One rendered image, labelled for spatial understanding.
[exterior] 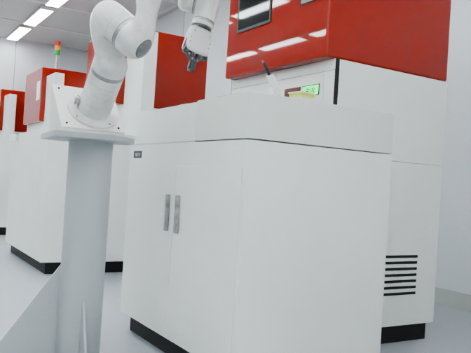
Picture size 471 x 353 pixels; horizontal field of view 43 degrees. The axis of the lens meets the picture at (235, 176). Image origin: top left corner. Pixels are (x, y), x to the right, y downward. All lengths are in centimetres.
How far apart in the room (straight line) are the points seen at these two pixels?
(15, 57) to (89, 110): 815
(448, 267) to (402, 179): 129
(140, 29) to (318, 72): 91
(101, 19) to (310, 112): 75
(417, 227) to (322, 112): 103
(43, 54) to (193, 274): 857
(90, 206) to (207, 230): 45
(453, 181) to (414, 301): 122
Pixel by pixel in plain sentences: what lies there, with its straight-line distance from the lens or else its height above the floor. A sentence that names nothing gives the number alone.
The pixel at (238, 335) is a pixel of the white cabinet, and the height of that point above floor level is 21.
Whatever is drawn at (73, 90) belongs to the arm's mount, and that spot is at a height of 99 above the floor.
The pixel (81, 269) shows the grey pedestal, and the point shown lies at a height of 34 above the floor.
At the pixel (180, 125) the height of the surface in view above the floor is 88.
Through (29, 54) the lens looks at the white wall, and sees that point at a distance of 1038.
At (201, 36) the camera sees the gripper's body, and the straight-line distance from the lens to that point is 233.
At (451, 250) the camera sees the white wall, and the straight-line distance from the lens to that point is 394.
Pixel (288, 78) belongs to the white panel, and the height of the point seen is 117.
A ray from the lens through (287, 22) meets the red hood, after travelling 277.
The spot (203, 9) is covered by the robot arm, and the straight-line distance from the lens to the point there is 235.
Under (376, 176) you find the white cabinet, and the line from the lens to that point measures 217.
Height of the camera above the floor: 68
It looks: 1 degrees up
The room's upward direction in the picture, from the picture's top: 4 degrees clockwise
